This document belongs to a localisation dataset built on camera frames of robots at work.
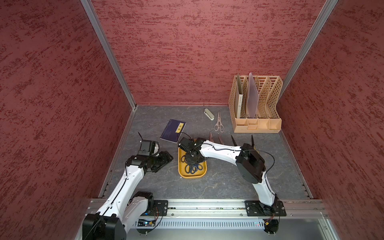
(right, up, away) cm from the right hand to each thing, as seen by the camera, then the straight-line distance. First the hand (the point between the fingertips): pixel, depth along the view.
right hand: (193, 163), depth 89 cm
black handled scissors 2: (+28, +10, +11) cm, 32 cm away
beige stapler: (+12, +31, +24) cm, 41 cm away
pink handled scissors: (+19, +22, +19) cm, 35 cm away
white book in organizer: (+28, +41, -1) cm, 50 cm away
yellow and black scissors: (+40, +11, +11) cm, 43 cm away
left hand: (-14, +2, -8) cm, 16 cm away
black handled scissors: (+18, +13, +12) cm, 25 cm away
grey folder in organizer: (+44, +43, +20) cm, 65 cm away
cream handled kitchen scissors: (+12, +15, +12) cm, 22 cm away
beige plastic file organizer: (+52, +26, +14) cm, 59 cm away
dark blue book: (-15, +18, +15) cm, 28 cm away
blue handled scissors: (-1, -2, -1) cm, 3 cm away
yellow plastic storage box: (-7, 0, +1) cm, 7 cm away
